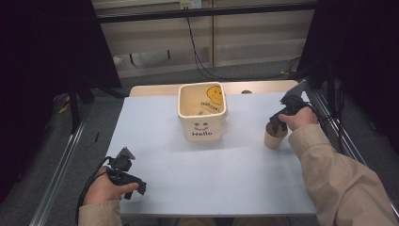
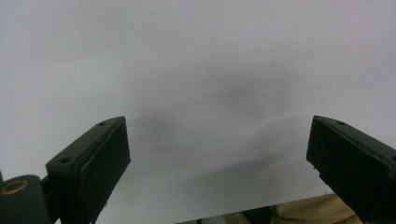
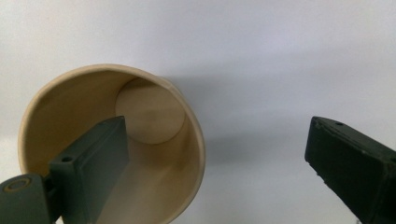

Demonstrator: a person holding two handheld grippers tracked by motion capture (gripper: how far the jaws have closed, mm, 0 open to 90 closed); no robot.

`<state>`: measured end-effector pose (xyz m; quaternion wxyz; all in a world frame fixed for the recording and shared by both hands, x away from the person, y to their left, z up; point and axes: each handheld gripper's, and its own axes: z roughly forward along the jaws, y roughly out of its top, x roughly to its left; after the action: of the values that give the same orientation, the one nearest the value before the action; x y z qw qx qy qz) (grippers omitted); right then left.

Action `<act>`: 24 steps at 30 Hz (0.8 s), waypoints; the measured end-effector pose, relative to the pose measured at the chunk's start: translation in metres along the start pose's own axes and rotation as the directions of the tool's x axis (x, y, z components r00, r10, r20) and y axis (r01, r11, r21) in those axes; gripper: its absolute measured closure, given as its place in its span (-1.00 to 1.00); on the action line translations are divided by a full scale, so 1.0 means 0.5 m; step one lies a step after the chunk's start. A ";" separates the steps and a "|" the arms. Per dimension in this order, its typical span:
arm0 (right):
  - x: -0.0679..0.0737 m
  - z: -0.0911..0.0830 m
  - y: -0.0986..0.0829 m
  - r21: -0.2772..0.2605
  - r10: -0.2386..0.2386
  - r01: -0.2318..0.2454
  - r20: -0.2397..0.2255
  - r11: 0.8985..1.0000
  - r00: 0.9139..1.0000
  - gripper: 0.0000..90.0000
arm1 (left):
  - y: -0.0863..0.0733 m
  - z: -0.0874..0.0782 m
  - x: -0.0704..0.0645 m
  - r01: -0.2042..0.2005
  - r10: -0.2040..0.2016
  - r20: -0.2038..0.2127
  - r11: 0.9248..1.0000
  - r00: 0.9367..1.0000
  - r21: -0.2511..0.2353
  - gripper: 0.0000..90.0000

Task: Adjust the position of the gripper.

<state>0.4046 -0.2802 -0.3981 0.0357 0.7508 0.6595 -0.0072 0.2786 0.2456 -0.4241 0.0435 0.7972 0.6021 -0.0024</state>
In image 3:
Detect beige paper cup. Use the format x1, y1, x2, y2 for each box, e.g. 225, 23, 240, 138
17, 63, 206, 224

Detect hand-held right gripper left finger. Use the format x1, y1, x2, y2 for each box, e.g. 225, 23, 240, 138
48, 115, 130, 224

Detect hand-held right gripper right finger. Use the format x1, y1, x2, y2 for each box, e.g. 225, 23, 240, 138
304, 116, 396, 224

